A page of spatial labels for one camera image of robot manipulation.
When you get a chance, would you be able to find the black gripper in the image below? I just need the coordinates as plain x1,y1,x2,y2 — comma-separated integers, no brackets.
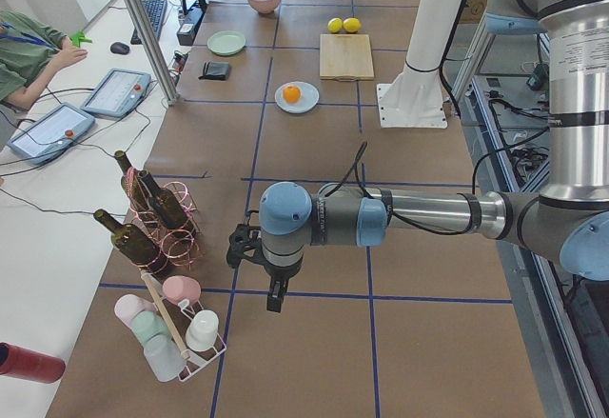
264,259,303,312

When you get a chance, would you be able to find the light blue plate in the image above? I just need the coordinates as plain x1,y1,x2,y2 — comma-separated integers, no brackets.
274,81,320,114

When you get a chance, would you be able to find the orange fruit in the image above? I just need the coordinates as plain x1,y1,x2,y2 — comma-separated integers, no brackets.
282,84,302,104

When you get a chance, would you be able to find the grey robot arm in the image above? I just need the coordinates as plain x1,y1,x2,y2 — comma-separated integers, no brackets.
259,0,608,311

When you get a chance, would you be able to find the mint green plate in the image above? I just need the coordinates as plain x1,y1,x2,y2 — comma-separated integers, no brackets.
206,30,246,56

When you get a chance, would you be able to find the white upturned cup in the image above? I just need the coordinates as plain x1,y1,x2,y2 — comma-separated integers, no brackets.
186,309,219,351

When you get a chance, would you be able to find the pink upturned cup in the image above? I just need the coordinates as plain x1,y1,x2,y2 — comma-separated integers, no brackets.
162,275,201,305

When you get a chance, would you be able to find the grey translucent cup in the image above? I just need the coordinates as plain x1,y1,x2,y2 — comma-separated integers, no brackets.
143,334,187,382

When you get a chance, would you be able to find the mint green cup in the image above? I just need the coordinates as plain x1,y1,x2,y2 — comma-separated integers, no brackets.
130,310,171,346

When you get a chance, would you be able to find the dark green wine bottle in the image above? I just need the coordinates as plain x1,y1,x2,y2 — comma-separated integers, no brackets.
138,169,196,237

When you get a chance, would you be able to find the pale pink cup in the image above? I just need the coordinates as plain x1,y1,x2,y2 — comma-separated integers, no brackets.
113,294,157,328

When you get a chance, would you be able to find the folded grey cloth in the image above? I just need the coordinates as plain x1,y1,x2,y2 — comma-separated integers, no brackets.
198,61,231,81

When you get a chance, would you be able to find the bamboo cutting board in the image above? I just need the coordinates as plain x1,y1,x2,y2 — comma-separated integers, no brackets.
320,34,375,80

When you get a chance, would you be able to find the upper yellow lemon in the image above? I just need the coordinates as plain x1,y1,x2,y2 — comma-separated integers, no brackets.
327,17,344,33

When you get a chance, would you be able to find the yellow lemon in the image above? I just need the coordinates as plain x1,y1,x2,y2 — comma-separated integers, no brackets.
327,17,344,33
343,17,362,33

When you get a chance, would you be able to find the red cylinder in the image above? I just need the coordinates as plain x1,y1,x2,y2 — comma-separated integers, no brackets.
1,342,66,384

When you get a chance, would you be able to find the grey teach pendant tablet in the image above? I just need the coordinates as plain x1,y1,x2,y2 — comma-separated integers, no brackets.
8,103,95,164

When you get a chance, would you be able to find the lower yellow lemon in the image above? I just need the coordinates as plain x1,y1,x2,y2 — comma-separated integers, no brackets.
343,17,362,33

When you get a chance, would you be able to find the black computer mouse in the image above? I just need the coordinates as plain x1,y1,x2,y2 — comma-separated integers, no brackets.
109,42,130,55

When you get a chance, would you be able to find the black keyboard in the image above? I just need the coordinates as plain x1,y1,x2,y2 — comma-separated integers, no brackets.
142,0,168,39

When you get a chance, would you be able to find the person in green shirt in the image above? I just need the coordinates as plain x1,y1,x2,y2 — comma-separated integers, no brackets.
1,10,88,111

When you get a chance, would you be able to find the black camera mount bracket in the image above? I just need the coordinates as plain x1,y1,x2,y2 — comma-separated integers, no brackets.
226,209,265,269

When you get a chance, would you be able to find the white wire cup rack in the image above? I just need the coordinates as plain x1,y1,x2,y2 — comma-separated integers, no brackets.
137,268,228,384

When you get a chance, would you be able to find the wooden rack handle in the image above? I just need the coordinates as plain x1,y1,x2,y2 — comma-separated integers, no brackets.
141,272,190,360

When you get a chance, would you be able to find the copper wire bottle rack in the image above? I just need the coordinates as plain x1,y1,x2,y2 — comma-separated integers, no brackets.
122,167,202,269

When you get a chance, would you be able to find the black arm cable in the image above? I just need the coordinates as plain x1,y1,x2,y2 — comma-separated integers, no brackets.
323,140,553,236

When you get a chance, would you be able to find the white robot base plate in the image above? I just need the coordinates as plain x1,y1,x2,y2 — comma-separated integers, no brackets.
376,66,447,129

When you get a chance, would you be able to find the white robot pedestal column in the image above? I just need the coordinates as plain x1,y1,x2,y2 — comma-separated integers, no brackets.
404,0,462,74

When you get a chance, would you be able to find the aluminium frame post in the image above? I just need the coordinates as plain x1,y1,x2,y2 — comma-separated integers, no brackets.
124,0,179,106

